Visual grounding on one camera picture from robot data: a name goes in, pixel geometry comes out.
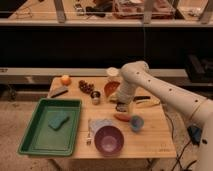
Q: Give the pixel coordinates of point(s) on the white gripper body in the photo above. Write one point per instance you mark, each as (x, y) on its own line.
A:
(125, 92)

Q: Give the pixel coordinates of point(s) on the teal sponge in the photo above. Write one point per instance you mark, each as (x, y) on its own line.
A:
(57, 121)

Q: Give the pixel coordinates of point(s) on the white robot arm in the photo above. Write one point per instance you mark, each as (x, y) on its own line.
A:
(196, 107)

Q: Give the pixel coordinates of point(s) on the small metal cup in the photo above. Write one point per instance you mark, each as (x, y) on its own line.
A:
(95, 96)

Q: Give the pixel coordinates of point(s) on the blue small cup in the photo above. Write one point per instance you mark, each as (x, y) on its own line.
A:
(136, 123)

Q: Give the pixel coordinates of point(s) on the orange bowl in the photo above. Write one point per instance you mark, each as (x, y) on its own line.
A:
(111, 87)

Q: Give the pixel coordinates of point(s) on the black small container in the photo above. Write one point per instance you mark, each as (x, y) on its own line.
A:
(121, 107)

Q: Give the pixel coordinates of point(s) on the orange carrot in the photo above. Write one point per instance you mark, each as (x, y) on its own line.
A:
(122, 117)

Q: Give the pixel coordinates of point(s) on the yellow banana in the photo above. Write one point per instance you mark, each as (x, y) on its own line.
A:
(147, 103)

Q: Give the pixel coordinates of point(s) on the wooden table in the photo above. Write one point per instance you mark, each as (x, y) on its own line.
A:
(152, 141)

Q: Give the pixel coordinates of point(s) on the white cloth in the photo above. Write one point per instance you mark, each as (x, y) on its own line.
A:
(96, 124)

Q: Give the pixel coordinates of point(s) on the purple bowl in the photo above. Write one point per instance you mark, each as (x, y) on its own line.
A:
(109, 141)

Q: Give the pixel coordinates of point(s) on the orange fruit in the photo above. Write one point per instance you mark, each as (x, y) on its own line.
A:
(65, 80)

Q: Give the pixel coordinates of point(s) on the metal fork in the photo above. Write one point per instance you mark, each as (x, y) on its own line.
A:
(89, 139)

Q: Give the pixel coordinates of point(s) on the black power adapter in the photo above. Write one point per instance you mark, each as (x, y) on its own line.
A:
(194, 134)

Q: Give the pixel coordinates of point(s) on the green plastic tray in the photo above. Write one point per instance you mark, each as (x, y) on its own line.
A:
(52, 129)

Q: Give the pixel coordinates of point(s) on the black handled knife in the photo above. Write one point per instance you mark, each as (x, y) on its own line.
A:
(138, 98)

